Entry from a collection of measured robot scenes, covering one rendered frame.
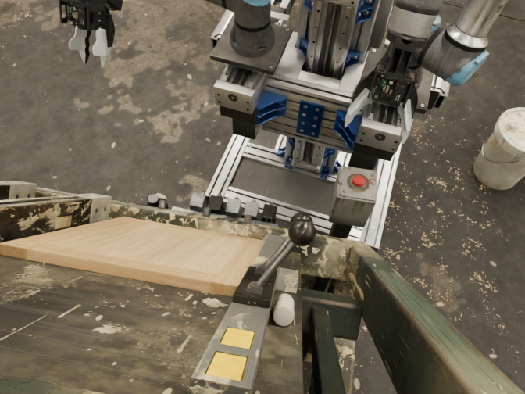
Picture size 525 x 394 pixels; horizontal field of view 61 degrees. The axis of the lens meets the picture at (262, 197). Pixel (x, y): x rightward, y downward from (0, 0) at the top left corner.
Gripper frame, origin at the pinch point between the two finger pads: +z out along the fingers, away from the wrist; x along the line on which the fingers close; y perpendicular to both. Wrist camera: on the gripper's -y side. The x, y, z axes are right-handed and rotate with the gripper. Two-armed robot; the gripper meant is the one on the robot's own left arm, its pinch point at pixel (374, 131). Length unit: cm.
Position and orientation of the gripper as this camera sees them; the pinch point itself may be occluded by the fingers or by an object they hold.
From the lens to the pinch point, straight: 97.0
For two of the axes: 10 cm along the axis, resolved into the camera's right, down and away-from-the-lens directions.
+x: 9.4, 3.0, -1.6
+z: -1.7, 8.3, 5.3
